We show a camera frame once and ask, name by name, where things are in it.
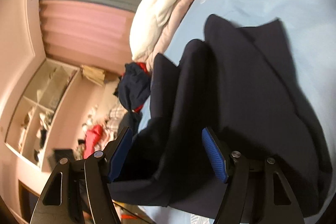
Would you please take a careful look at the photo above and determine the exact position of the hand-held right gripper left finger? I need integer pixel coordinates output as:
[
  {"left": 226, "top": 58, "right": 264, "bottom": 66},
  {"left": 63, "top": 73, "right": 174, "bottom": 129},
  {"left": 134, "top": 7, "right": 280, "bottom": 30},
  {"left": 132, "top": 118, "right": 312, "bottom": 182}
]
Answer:
[{"left": 29, "top": 126, "right": 133, "bottom": 224}]

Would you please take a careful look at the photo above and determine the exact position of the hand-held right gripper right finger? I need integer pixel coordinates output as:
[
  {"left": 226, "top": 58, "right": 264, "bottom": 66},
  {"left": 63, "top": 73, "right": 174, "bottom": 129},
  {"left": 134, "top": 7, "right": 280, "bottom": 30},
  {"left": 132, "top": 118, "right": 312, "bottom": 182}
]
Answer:
[{"left": 202, "top": 127, "right": 306, "bottom": 224}]

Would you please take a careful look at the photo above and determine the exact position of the navy zip jacket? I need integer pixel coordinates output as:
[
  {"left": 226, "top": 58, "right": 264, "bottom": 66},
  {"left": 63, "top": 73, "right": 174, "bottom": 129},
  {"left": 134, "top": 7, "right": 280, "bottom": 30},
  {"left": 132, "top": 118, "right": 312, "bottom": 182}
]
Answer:
[{"left": 108, "top": 14, "right": 332, "bottom": 220}]

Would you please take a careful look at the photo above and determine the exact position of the pile of pale clothes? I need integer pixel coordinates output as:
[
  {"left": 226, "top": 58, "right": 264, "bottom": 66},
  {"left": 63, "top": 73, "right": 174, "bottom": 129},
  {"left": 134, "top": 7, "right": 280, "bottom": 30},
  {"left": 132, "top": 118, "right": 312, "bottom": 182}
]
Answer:
[{"left": 81, "top": 106, "right": 105, "bottom": 130}]

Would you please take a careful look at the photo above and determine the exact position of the red puffer jacket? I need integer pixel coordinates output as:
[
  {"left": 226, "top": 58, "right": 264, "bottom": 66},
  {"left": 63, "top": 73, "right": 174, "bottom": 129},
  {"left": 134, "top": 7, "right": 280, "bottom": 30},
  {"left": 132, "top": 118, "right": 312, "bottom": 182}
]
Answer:
[{"left": 83, "top": 124, "right": 105, "bottom": 160}]

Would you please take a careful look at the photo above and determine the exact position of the dark navy cloth bundle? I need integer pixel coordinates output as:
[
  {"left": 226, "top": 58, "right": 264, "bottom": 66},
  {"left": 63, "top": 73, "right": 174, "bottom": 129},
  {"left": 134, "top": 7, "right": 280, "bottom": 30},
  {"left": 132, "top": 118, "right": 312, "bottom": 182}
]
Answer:
[{"left": 119, "top": 111, "right": 142, "bottom": 135}]

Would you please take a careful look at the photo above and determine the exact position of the plaid blanket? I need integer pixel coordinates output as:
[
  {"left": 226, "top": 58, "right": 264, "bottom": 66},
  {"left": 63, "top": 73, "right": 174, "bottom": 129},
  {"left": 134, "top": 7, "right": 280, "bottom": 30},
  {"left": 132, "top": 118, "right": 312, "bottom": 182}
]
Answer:
[{"left": 104, "top": 103, "right": 126, "bottom": 132}]

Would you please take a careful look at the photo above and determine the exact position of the navy garment with red lining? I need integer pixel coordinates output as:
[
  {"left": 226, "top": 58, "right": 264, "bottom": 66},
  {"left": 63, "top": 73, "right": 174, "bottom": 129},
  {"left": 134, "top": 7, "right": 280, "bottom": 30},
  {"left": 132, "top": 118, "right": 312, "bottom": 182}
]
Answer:
[{"left": 113, "top": 62, "right": 153, "bottom": 113}]

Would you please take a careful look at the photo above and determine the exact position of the yellowish pleated cloth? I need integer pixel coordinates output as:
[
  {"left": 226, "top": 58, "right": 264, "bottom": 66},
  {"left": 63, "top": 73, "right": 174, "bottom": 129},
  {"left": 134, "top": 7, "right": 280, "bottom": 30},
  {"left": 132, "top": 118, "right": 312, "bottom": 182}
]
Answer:
[{"left": 80, "top": 64, "right": 105, "bottom": 86}]

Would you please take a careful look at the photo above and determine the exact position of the pink curtain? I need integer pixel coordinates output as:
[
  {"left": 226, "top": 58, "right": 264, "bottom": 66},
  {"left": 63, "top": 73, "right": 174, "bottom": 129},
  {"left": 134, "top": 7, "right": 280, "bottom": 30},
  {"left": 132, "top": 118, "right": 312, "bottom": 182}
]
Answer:
[{"left": 39, "top": 0, "right": 137, "bottom": 67}]

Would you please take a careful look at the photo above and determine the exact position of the white pillow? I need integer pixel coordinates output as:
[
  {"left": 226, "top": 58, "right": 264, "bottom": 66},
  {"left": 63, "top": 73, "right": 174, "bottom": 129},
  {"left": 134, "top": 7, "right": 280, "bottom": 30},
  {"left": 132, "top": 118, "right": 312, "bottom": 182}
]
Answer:
[{"left": 130, "top": 0, "right": 183, "bottom": 62}]

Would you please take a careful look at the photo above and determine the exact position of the white wall shelf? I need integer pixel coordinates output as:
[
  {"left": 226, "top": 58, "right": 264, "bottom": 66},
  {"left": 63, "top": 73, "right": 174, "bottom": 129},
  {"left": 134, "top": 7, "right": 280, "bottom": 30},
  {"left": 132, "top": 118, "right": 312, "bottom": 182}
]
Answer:
[{"left": 4, "top": 59, "right": 80, "bottom": 169}]

